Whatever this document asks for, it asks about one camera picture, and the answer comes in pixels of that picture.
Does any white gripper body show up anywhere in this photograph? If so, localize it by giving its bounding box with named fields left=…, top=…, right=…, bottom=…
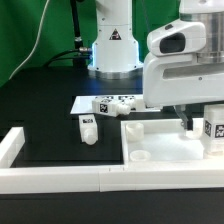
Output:
left=143, top=19, right=224, bottom=107

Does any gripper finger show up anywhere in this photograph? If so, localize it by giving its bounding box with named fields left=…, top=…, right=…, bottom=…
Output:
left=174, top=105, right=193, bottom=131

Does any white square tabletop part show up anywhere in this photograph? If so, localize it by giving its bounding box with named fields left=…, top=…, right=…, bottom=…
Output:
left=121, top=118, right=224, bottom=170

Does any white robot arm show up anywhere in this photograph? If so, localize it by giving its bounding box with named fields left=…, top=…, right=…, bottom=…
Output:
left=88, top=0, right=224, bottom=129

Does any white tag sheet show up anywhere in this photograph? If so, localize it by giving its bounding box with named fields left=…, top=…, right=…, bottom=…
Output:
left=70, top=94, right=161, bottom=114

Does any black pole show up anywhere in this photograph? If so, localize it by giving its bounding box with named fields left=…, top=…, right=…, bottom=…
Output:
left=70, top=0, right=86, bottom=68

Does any white U-shaped obstacle fence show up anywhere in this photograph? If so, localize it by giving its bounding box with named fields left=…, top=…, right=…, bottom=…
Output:
left=0, top=127, right=224, bottom=194

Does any black cable bundle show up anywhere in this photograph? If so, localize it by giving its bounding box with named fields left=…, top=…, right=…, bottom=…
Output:
left=46, top=47, right=94, bottom=68

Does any white cable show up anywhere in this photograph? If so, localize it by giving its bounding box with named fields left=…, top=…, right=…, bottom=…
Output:
left=10, top=0, right=52, bottom=79

